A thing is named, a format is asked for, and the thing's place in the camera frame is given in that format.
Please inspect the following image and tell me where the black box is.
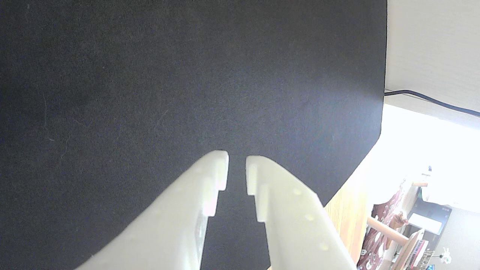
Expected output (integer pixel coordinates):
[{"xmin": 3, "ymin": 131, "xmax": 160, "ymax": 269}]
[{"xmin": 407, "ymin": 198, "xmax": 453, "ymax": 241}]

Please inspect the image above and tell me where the stack of books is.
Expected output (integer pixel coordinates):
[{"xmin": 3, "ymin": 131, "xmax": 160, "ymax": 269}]
[{"xmin": 392, "ymin": 229, "xmax": 434, "ymax": 270}]

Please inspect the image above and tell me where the black camera cable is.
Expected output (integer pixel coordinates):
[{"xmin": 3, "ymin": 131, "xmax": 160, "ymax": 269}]
[{"xmin": 384, "ymin": 90, "xmax": 480, "ymax": 117}]

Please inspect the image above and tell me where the wooden rod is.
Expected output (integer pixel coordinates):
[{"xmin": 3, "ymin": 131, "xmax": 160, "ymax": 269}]
[{"xmin": 367, "ymin": 216, "xmax": 409, "ymax": 245}]

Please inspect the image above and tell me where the brown patterned cloth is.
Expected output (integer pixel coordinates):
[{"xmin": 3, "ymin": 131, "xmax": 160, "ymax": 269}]
[{"xmin": 358, "ymin": 182, "xmax": 410, "ymax": 270}]

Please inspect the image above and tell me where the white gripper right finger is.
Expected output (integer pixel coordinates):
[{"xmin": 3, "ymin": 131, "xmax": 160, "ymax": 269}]
[{"xmin": 245, "ymin": 155, "xmax": 357, "ymax": 270}]

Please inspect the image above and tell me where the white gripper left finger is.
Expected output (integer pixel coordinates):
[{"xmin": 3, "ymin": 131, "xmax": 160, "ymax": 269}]
[{"xmin": 75, "ymin": 150, "xmax": 230, "ymax": 270}]

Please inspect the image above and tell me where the black mouse mat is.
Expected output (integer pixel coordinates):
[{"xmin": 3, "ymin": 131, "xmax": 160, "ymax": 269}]
[{"xmin": 0, "ymin": 0, "xmax": 388, "ymax": 270}]

